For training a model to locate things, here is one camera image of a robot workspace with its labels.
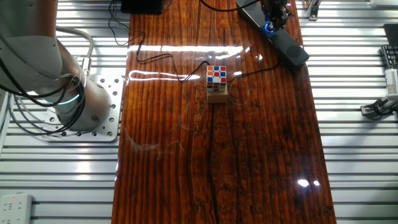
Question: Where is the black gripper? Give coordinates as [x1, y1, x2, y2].
[261, 0, 293, 29]

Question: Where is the small wooden block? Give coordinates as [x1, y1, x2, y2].
[206, 83, 229, 105]

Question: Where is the black phone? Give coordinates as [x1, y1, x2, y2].
[120, 0, 164, 15]

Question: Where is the white power strip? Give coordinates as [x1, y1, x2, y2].
[0, 192, 34, 224]

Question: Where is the black flat panel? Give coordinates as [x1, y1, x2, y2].
[382, 23, 398, 47]

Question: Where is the thin black speaker cable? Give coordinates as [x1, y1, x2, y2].
[108, 0, 280, 83]

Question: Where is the black clamp tool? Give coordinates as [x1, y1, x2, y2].
[360, 95, 398, 121]

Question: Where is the thick grey base cable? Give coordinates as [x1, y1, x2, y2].
[55, 26, 95, 77]

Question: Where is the aluminium strut with bracket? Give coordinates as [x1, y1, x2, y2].
[306, 0, 323, 22]

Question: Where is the robot base cable bundle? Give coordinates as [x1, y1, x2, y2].
[0, 55, 86, 136]

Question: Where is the black keyboard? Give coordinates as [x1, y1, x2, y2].
[381, 45, 398, 70]

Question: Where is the silver ribbed camera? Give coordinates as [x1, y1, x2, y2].
[384, 68, 398, 96]

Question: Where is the wood grain table board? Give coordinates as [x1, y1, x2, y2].
[111, 0, 338, 224]

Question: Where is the Rubik's cube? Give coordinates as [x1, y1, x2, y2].
[206, 65, 227, 93]

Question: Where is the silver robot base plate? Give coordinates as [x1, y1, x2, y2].
[42, 74, 124, 143]

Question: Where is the black speaker bar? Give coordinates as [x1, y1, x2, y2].
[236, 0, 310, 68]

